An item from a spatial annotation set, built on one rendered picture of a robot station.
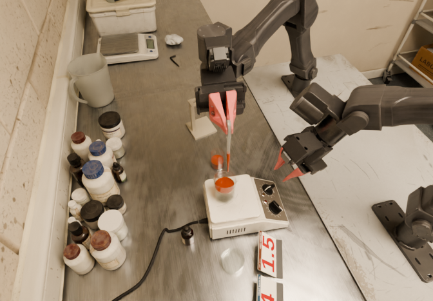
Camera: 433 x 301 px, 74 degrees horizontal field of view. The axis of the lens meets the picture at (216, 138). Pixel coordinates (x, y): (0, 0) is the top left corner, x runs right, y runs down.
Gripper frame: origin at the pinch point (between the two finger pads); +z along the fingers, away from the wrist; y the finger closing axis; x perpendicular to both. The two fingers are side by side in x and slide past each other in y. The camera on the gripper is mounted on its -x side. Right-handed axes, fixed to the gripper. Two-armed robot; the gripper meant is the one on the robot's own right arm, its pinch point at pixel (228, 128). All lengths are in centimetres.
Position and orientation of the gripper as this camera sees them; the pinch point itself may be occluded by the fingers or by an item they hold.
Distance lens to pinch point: 53.1
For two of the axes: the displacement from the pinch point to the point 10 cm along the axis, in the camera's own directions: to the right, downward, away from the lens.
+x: 0.2, 6.6, 7.5
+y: 9.9, -1.3, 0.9
